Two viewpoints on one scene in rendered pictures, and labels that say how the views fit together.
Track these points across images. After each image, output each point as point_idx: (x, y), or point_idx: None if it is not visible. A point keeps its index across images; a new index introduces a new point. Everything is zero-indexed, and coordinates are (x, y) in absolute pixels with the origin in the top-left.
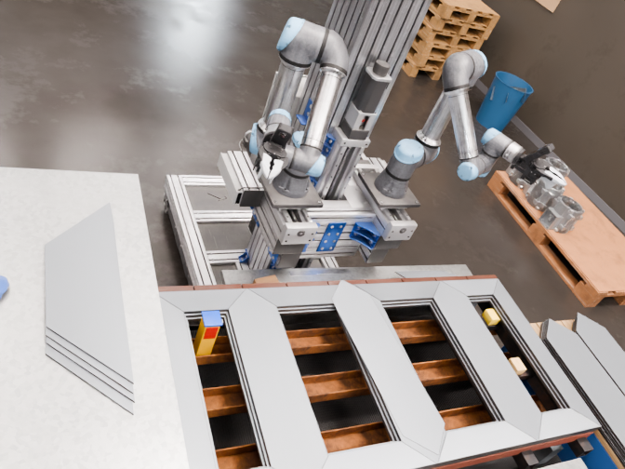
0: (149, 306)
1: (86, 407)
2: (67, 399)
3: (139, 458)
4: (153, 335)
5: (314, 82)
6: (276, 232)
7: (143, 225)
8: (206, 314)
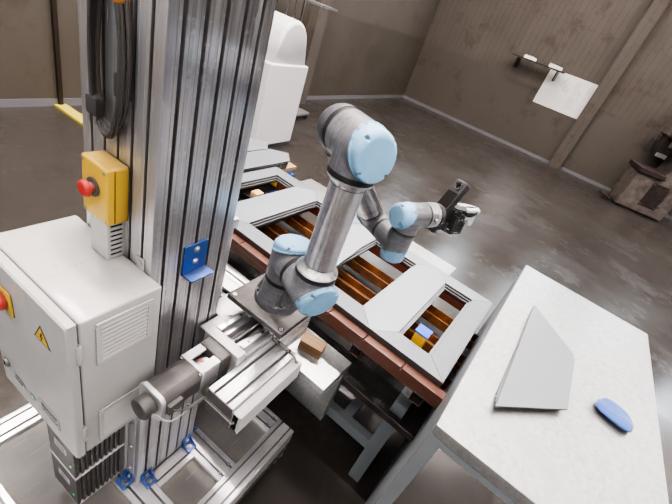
0: (500, 329)
1: (555, 323)
2: (564, 332)
3: (537, 296)
4: (506, 318)
5: (181, 224)
6: (307, 318)
7: (469, 373)
8: (426, 334)
